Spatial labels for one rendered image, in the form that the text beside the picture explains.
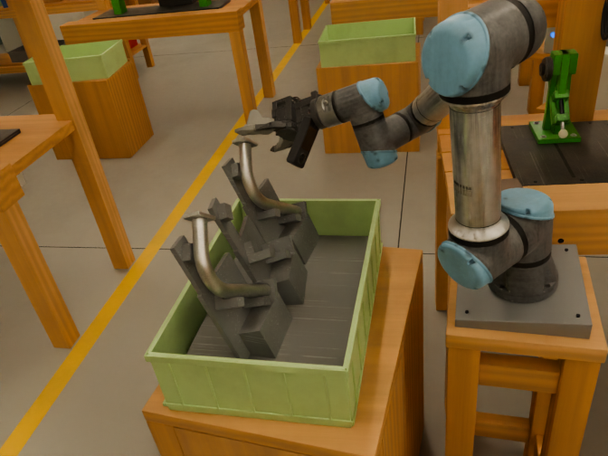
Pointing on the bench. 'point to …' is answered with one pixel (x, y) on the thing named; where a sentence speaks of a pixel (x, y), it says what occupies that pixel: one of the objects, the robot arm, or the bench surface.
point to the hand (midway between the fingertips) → (252, 144)
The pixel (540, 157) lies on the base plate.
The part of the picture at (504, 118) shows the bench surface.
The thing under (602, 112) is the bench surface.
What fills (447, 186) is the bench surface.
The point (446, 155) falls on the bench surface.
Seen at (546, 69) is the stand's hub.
